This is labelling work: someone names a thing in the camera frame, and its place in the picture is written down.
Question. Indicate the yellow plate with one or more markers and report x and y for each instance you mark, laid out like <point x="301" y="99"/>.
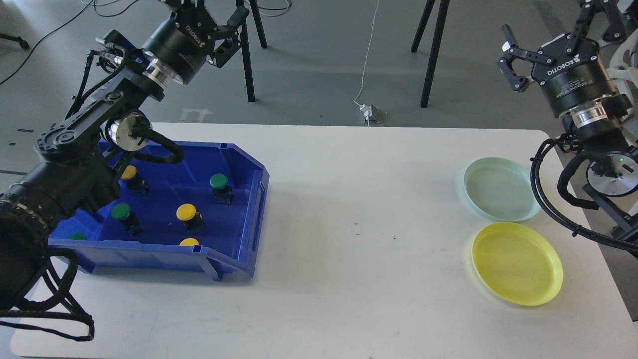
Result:
<point x="517" y="264"/>

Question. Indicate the yellow button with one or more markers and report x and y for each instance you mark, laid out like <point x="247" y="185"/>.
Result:
<point x="189" y="242"/>
<point x="190" y="218"/>
<point x="134" y="181"/>

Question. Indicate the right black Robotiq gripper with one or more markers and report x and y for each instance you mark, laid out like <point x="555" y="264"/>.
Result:
<point x="571" y="80"/>

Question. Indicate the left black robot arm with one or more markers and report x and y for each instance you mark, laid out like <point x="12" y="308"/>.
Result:
<point x="83" y="157"/>

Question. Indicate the yellow button front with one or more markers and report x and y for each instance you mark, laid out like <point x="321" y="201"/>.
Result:
<point x="189" y="242"/>

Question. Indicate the blue plastic bin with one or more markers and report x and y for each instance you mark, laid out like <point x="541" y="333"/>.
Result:
<point x="229" y="241"/>

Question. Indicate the green button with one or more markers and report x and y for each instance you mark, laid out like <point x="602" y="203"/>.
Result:
<point x="78" y="236"/>
<point x="221" y="189"/>
<point x="123" y="213"/>

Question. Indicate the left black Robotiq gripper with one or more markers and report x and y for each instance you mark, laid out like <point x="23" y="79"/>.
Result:
<point x="191" y="37"/>

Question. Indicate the right black tripod legs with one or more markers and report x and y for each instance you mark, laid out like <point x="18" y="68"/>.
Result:
<point x="435" y="44"/>

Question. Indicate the left black tripod legs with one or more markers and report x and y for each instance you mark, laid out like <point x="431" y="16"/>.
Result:
<point x="246" y="56"/>

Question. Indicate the light green plate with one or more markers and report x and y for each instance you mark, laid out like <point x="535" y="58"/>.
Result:
<point x="499" y="189"/>

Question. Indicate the white plug adapter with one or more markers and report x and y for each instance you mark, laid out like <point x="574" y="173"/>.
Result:
<point x="370" y="115"/>

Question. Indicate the black tripod legs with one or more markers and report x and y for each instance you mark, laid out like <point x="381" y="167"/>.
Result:
<point x="246" y="56"/>
<point x="435" y="44"/>

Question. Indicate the white chair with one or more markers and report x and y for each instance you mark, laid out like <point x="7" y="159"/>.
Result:
<point x="622" y="68"/>

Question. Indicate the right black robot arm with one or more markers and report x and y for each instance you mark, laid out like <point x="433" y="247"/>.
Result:
<point x="591" y="101"/>

